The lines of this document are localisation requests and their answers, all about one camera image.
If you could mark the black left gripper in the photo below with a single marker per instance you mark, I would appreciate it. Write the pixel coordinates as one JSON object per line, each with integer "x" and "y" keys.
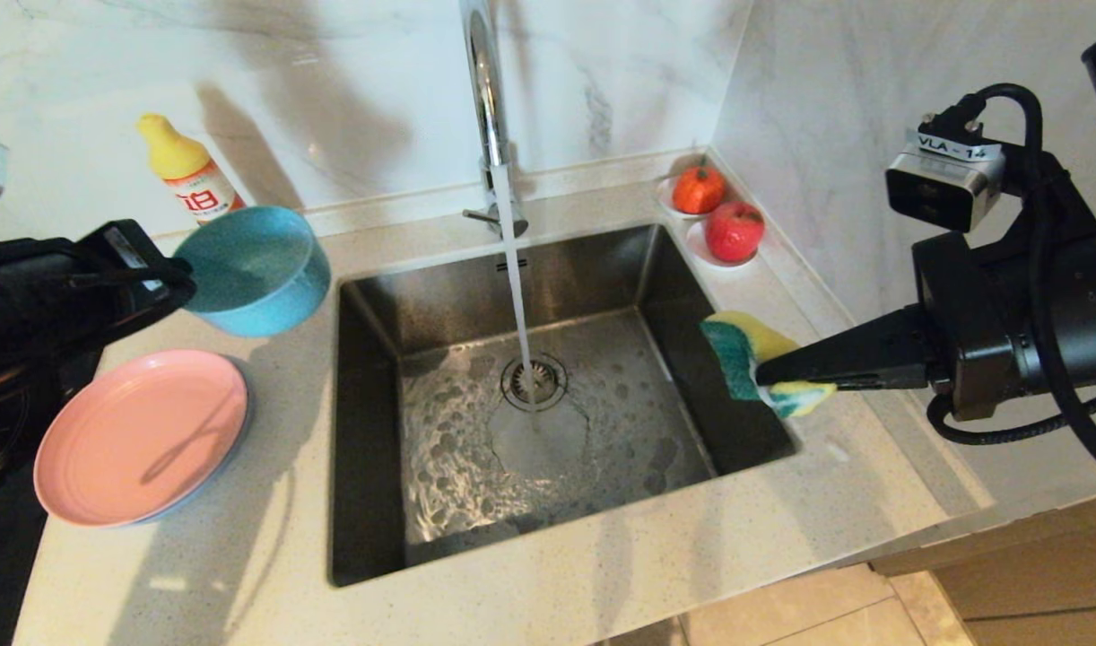
{"x": 122, "y": 278}

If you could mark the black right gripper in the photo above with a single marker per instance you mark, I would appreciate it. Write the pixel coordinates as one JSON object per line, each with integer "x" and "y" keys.
{"x": 969, "y": 332}

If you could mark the blue bowl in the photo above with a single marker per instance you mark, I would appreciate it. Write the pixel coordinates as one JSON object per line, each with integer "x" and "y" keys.
{"x": 261, "y": 278}

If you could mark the orange detergent bottle yellow cap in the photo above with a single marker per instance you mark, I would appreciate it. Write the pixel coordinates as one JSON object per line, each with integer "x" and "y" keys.
{"x": 189, "y": 170}

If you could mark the yellow green sponge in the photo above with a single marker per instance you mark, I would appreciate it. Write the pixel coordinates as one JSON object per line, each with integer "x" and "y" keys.
{"x": 736, "y": 359}

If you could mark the pink plate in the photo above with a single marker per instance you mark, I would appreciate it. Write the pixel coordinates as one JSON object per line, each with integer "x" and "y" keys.
{"x": 135, "y": 440}

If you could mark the chrome faucet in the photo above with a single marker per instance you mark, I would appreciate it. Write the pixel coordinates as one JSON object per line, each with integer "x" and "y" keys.
{"x": 487, "y": 99}

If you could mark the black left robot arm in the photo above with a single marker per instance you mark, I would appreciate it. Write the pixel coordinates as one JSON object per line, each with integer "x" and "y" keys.
{"x": 19, "y": 296}

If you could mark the stainless steel sink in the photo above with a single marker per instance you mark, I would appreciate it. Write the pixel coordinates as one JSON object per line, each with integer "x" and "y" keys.
{"x": 602, "y": 467}

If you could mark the metal sink drain strainer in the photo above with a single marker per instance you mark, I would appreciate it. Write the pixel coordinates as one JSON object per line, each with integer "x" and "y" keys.
{"x": 548, "y": 386}

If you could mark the red toy apple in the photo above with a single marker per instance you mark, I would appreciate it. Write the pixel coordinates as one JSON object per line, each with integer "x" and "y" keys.
{"x": 735, "y": 231}

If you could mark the light blue plate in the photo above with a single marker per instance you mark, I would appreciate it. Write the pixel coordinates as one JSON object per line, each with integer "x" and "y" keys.
{"x": 241, "y": 449}

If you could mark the small white dish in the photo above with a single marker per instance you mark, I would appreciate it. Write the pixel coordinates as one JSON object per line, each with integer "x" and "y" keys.
{"x": 705, "y": 256}
{"x": 663, "y": 196}

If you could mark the orange toy persimmon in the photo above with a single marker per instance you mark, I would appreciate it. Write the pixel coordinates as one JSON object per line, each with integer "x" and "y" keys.
{"x": 699, "y": 190}

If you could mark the brown wooden cabinet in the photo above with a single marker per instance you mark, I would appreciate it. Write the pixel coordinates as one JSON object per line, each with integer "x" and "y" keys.
{"x": 1032, "y": 574}

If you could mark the black induction cooktop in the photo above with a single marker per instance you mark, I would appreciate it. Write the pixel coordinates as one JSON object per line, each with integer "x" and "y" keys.
{"x": 1, "y": 574}

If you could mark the clear water stream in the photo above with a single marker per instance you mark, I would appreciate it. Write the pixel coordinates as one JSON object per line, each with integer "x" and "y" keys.
{"x": 515, "y": 278}

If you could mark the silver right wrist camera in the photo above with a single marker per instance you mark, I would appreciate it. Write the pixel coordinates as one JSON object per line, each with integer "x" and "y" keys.
{"x": 943, "y": 188}

